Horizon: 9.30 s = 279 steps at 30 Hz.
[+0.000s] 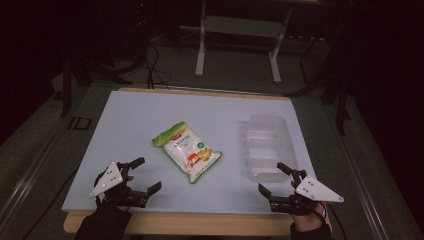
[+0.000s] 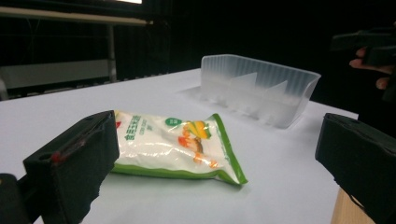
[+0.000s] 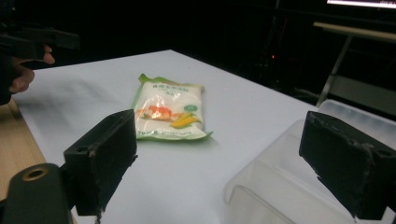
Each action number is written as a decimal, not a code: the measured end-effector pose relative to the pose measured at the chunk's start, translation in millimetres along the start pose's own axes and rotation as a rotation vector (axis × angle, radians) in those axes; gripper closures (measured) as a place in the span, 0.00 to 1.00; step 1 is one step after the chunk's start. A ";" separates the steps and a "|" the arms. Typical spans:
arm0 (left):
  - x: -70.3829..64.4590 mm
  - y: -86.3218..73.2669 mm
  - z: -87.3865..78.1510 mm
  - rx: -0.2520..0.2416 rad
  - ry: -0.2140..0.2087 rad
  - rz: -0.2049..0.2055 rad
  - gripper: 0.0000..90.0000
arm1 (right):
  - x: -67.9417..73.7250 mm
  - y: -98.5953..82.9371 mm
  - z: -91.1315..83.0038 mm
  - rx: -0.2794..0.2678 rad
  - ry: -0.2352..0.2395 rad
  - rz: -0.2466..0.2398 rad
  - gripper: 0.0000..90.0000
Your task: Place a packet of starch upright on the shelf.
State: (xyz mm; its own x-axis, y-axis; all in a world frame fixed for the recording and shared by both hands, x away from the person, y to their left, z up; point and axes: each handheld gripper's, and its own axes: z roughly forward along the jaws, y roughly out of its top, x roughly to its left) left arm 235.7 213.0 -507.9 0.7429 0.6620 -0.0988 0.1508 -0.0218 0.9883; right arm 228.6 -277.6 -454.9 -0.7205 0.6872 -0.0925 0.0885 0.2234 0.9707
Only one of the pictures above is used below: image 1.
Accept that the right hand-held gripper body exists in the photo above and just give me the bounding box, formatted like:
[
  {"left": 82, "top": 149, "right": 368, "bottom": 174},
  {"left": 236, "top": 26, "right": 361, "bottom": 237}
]
[{"left": 268, "top": 169, "right": 345, "bottom": 216}]

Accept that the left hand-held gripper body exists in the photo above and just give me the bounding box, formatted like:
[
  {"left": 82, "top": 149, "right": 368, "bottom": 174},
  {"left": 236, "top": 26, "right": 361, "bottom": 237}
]
[{"left": 89, "top": 161, "right": 150, "bottom": 209}]

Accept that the clear plastic container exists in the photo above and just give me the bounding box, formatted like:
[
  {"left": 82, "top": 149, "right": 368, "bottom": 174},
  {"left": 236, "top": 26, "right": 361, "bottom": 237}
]
[{"left": 237, "top": 113, "right": 300, "bottom": 184}]

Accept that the green and white snack packet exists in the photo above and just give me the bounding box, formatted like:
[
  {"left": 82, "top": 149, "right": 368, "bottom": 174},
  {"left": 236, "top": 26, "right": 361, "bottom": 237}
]
[{"left": 151, "top": 121, "right": 223, "bottom": 185}]

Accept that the person's left hand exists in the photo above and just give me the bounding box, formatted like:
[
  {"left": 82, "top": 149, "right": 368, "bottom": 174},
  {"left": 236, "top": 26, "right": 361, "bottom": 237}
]
[{"left": 94, "top": 170, "right": 135, "bottom": 213}]

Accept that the person's right hand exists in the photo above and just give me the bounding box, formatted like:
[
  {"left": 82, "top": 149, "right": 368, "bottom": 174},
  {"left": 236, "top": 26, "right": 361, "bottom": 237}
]
[{"left": 290, "top": 202, "right": 328, "bottom": 232}]

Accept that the white table mat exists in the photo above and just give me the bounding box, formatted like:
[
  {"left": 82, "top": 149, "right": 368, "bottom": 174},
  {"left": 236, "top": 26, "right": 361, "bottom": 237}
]
[{"left": 61, "top": 90, "right": 317, "bottom": 215}]

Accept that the wooden table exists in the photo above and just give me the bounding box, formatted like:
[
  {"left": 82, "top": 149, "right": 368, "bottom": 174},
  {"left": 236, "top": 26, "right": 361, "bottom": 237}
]
[{"left": 62, "top": 86, "right": 332, "bottom": 237}]

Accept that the black floor socket box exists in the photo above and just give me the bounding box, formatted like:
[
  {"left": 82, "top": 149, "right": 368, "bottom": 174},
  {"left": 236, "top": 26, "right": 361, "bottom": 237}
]
[{"left": 67, "top": 116, "right": 93, "bottom": 131}]

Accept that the black metal stand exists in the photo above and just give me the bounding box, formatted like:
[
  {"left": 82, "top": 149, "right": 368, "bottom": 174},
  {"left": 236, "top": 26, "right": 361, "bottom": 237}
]
[
  {"left": 59, "top": 54, "right": 91, "bottom": 118},
  {"left": 319, "top": 71, "right": 353, "bottom": 137}
]

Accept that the white metal stand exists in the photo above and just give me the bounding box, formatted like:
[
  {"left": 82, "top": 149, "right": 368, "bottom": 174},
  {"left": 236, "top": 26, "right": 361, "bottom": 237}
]
[{"left": 194, "top": 0, "right": 294, "bottom": 85}]

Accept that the power strip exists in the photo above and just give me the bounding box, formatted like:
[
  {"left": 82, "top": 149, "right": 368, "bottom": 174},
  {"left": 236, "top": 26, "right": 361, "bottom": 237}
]
[{"left": 287, "top": 34, "right": 326, "bottom": 42}]

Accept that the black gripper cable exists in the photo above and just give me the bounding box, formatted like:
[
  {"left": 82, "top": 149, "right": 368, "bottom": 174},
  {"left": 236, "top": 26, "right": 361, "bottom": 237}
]
[{"left": 319, "top": 201, "right": 349, "bottom": 240}]

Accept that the metal floor rail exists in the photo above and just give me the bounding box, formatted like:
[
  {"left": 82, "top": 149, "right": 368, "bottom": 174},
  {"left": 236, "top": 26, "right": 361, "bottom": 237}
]
[
  {"left": 0, "top": 124, "right": 68, "bottom": 231},
  {"left": 328, "top": 109, "right": 393, "bottom": 240}
]

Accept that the black floor cable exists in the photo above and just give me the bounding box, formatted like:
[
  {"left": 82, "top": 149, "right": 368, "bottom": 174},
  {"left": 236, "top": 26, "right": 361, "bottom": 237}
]
[{"left": 143, "top": 42, "right": 173, "bottom": 90}]

